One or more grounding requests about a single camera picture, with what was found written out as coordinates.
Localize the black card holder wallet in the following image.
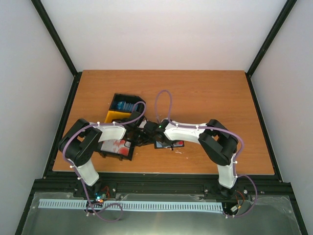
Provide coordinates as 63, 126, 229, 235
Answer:
154, 141, 175, 150

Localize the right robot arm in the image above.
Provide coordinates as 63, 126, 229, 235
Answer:
143, 118, 244, 189

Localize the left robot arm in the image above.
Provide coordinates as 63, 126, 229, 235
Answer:
58, 111, 144, 197

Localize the left black card bin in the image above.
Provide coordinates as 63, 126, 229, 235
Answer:
97, 140, 135, 161

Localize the black card bin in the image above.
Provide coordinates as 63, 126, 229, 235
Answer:
97, 140, 135, 161
109, 93, 145, 113

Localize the red white card stack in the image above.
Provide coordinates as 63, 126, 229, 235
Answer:
101, 140, 131, 156

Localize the blue card stack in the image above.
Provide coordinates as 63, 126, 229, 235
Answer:
115, 101, 137, 112

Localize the right black card bin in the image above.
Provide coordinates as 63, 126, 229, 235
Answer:
109, 93, 145, 113

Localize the small electronics board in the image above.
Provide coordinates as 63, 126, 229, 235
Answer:
95, 186, 110, 203

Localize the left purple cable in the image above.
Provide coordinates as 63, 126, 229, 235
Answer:
62, 100, 147, 223

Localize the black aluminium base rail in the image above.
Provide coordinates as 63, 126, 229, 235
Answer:
29, 172, 295, 202

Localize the left black frame post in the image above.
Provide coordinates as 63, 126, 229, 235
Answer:
30, 0, 79, 76

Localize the black frame post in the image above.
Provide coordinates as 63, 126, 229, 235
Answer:
246, 0, 298, 76
30, 0, 79, 76

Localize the right black frame post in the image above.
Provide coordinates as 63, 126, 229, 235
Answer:
246, 0, 298, 76

